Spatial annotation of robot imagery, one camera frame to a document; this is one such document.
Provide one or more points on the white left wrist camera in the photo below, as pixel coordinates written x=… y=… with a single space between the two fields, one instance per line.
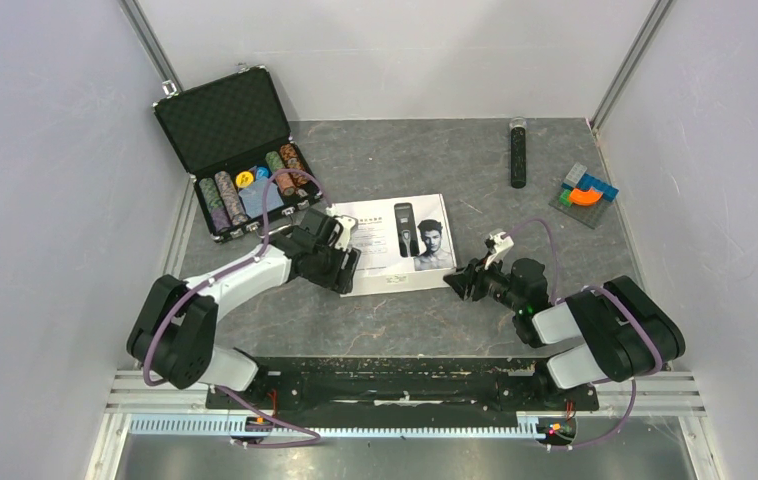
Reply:
x=342 y=232

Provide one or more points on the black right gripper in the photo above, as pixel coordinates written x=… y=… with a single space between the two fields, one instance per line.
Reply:
x=465 y=277

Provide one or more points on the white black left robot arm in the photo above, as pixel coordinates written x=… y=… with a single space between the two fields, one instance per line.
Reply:
x=174 y=335

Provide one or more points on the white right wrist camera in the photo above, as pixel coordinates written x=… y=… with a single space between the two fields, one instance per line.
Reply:
x=498 y=244

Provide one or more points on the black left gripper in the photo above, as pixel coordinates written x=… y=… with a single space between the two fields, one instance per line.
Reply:
x=338 y=279

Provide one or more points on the black glitter tube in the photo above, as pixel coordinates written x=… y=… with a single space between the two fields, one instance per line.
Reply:
x=518 y=155

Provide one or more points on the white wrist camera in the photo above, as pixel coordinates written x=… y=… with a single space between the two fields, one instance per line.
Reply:
x=342 y=232
x=498 y=244

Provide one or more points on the white clipper kit box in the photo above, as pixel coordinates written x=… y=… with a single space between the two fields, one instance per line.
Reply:
x=405 y=244

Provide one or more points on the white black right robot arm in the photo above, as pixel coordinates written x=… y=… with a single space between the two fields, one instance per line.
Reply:
x=622 y=332

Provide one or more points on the aluminium frame rail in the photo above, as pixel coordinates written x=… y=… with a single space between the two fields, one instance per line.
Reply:
x=133 y=408

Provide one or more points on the black poker chip case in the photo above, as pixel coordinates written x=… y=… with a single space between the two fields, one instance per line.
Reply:
x=233 y=138

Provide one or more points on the colourful building block set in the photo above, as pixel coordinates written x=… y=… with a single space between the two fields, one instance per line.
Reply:
x=584 y=197

